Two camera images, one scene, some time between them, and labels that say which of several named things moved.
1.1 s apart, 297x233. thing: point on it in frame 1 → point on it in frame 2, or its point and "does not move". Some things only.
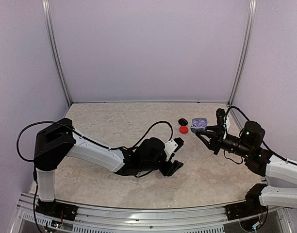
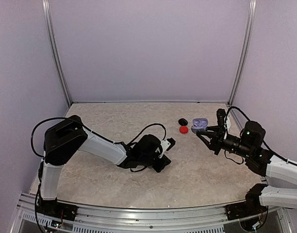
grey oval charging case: (199, 124) does not move
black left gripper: (171, 168) → (159, 168)
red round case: (183, 129) does not move
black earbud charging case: (183, 122) does not move
